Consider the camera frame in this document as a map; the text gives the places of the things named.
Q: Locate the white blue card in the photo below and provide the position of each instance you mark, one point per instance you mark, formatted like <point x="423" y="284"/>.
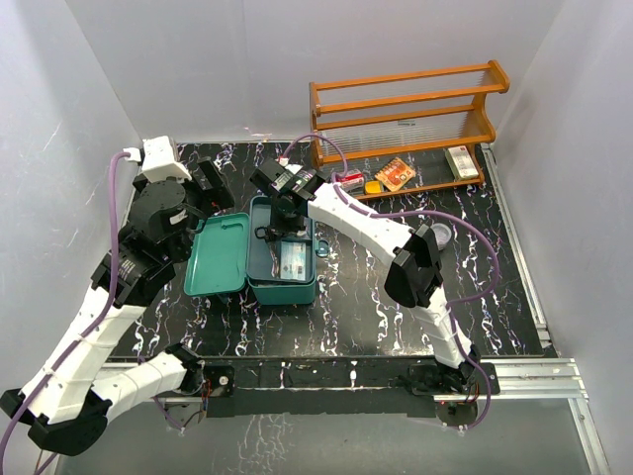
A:
<point x="293" y="260"/>

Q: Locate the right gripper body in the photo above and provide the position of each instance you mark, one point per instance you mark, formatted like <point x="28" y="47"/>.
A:
<point x="280" y="219"/>

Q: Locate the white green medicine box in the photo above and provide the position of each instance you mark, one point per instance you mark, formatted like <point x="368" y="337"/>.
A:
<point x="461" y="163"/>

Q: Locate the red white medicine box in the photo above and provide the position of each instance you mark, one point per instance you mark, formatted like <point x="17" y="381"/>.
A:
<point x="353" y="180"/>

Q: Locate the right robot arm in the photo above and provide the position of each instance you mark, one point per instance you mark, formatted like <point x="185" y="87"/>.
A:
<point x="414" y="278"/>

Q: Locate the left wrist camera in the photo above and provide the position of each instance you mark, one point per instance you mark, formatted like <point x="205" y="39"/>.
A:
<point x="158" y="160"/>

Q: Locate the clear round container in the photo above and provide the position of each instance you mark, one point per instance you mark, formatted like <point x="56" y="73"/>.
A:
<point x="443" y="235"/>

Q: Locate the yellow tape measure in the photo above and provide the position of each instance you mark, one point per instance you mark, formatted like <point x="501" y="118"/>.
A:
<point x="373" y="187"/>

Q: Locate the blue divided tray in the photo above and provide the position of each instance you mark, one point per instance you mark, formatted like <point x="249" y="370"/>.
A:
<point x="258" y="261"/>

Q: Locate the small black scissors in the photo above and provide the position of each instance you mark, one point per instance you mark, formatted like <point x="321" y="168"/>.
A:
<point x="264" y="234"/>

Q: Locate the orange snack packet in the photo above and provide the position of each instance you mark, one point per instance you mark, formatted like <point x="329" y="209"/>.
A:
<point x="395" y="174"/>

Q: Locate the wooden shelf rack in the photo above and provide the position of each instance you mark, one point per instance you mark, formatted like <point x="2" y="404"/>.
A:
<point x="365" y="123"/>

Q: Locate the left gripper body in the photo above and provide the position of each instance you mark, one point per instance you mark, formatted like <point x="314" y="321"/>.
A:
<point x="199" y="199"/>

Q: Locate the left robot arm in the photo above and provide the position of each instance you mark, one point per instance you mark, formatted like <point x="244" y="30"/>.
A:
<point x="64" y="406"/>

